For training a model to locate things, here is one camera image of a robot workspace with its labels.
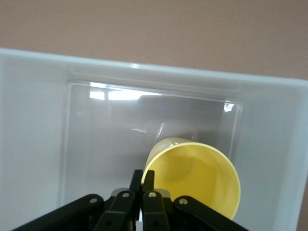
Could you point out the translucent white plastic bin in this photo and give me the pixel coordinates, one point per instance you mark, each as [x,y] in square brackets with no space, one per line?
[36,120]

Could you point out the brown table cover mat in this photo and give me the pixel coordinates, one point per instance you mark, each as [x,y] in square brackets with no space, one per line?
[144,24]

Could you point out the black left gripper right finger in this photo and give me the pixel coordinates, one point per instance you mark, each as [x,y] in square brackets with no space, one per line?
[154,211]

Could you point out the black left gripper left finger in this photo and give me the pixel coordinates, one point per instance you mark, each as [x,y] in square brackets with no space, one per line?
[120,209]

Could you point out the yellow plastic cup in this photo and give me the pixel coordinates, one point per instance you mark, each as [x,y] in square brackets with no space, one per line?
[197,173]

